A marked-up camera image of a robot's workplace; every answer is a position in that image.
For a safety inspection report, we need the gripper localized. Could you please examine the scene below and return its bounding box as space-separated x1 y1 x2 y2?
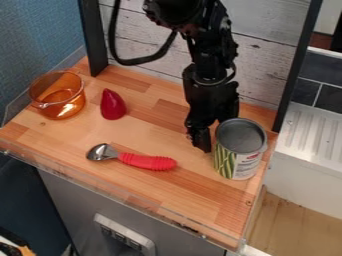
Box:
180 63 242 154

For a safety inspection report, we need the silver can with striped label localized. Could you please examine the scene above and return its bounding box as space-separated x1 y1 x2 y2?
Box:
212 117 270 181

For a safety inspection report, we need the red toy pepper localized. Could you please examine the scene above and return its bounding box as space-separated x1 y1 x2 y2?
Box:
98 87 129 121

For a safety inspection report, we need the white toy sink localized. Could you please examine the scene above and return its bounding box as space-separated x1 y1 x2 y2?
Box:
263 101 342 221

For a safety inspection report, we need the orange transparent pot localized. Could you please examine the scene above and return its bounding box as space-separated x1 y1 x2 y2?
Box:
26 70 87 121

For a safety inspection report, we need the silver scoop with red handle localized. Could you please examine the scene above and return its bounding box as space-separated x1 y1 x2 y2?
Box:
85 143 180 172

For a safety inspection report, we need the black cable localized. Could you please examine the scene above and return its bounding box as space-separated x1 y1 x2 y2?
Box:
106 0 180 66

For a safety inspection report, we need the black frame post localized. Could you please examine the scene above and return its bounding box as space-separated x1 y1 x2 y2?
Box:
77 0 111 78
271 0 325 134

